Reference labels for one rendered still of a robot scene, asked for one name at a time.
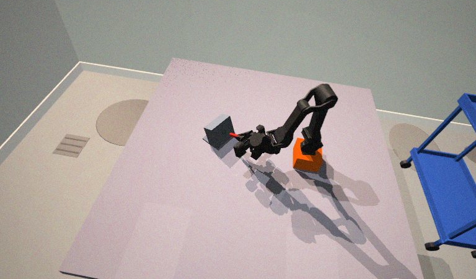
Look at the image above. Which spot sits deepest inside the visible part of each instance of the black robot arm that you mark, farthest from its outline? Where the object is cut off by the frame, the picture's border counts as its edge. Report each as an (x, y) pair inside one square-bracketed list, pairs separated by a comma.
[(325, 98)]

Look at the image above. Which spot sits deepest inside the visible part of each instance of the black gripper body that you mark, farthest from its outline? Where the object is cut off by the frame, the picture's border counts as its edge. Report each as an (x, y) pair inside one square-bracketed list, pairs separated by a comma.
[(241, 147)]

